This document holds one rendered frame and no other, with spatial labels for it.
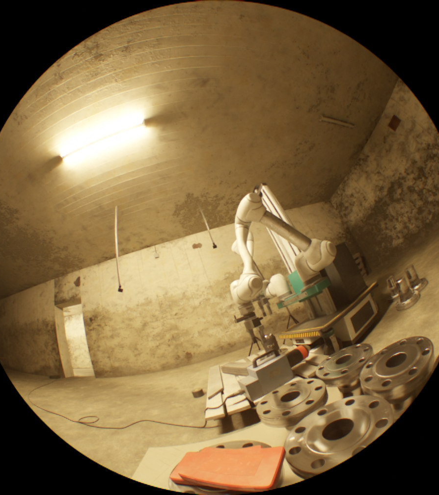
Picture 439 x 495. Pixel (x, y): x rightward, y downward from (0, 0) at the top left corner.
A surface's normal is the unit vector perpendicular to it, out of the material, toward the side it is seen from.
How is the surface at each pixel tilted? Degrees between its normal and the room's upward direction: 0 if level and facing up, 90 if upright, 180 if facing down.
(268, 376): 90
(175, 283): 90
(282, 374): 90
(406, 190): 90
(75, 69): 180
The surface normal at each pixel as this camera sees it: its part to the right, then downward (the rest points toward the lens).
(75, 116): 0.33, 0.85
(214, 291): 0.04, -0.46
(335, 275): -0.93, 0.23
